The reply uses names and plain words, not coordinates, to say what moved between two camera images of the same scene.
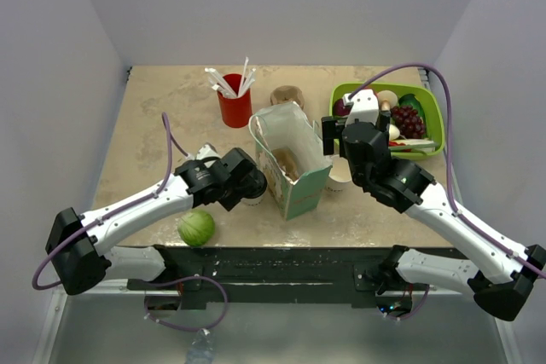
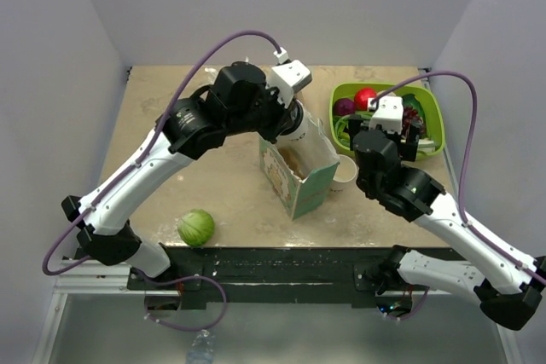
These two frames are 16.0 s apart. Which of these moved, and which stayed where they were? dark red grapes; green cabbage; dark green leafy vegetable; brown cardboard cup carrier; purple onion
Moved: brown cardboard cup carrier
Stayed: green cabbage; dark green leafy vegetable; dark red grapes; purple onion
